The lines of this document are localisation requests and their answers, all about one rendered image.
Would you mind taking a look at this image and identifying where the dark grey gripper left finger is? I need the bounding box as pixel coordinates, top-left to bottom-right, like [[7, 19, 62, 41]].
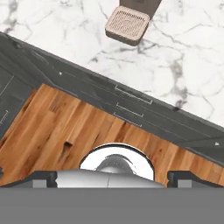
[[0, 170, 58, 189]]

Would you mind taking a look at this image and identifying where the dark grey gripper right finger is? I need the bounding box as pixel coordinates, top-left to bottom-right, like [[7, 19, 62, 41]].
[[166, 170, 224, 189]]

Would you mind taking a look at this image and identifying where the dark grey cupboard door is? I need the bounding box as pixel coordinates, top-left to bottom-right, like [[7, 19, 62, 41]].
[[0, 66, 42, 142]]

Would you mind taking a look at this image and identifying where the dark grey drawer cabinet run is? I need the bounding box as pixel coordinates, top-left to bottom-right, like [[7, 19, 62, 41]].
[[0, 31, 224, 168]]

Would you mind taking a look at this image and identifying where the thin silver cupboard handle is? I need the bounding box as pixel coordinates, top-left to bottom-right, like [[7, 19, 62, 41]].
[[0, 109, 10, 125]]

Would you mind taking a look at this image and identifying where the thin silver drawer handle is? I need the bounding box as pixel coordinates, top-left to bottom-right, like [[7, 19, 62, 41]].
[[112, 111, 144, 129], [115, 101, 145, 119], [114, 84, 154, 106]]

